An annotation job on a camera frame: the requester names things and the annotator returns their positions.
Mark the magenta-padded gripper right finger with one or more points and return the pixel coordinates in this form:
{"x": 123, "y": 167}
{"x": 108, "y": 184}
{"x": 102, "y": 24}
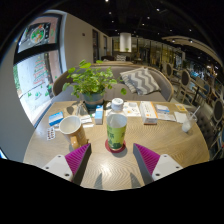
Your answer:
{"x": 149, "y": 159}

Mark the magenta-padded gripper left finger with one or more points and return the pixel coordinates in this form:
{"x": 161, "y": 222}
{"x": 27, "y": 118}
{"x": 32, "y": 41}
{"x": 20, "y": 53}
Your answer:
{"x": 76, "y": 159}

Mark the clear bottle with green label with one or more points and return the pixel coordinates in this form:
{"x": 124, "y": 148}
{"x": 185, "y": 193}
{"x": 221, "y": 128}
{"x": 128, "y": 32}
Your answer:
{"x": 116, "y": 131}

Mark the brown ceramic mug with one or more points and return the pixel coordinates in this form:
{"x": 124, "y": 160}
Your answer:
{"x": 75, "y": 128}

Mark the flat round red coaster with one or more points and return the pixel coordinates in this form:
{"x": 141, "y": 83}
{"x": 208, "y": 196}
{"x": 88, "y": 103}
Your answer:
{"x": 108, "y": 147}

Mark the pill blister pack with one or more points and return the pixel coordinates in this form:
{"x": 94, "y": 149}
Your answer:
{"x": 51, "y": 133}

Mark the flat blue white box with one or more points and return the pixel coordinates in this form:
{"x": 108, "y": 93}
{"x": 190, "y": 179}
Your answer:
{"x": 56, "y": 118}

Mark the white and orange box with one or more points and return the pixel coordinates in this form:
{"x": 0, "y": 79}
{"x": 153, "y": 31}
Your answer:
{"x": 148, "y": 112}

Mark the small blue white carton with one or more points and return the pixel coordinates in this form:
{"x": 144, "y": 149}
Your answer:
{"x": 99, "y": 115}

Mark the clear plastic cup with straw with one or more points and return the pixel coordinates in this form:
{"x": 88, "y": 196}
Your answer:
{"x": 186, "y": 126}

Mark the clear drinking glass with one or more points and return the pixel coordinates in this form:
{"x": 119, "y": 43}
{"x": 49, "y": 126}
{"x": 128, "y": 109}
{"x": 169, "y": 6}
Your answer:
{"x": 82, "y": 109}

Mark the small white blue box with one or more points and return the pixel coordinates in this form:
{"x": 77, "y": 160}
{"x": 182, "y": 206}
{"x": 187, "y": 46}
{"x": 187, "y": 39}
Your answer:
{"x": 162, "y": 108}

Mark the white paper napkin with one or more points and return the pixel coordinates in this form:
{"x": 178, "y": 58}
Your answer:
{"x": 180, "y": 117}

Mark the printed white leaflet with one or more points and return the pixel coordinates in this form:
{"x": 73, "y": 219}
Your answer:
{"x": 132, "y": 109}

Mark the yellow card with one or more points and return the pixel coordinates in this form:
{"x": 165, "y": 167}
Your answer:
{"x": 181, "y": 107}

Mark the grey tufted chair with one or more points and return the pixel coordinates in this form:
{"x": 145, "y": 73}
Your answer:
{"x": 206, "y": 128}

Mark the grey white chevron cushion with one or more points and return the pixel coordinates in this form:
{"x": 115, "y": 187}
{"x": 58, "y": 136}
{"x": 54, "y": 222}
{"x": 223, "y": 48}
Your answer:
{"x": 141, "y": 81}

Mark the green potted plant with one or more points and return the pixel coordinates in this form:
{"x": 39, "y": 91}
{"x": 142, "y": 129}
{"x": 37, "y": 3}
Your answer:
{"x": 91, "y": 80}

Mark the group of dining chairs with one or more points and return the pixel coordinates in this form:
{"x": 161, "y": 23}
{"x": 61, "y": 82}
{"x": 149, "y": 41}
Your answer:
{"x": 185, "y": 78}

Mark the grey curved sofa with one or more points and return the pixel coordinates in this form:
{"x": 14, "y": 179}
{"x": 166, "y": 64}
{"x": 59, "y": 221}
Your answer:
{"x": 113, "y": 71}

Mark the white cylindrical pillar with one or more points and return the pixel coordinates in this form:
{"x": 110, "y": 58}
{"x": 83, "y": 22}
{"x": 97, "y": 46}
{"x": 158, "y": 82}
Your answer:
{"x": 125, "y": 41}

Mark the group of ceiling lights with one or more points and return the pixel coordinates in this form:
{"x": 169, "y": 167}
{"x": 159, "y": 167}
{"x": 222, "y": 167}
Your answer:
{"x": 110, "y": 12}

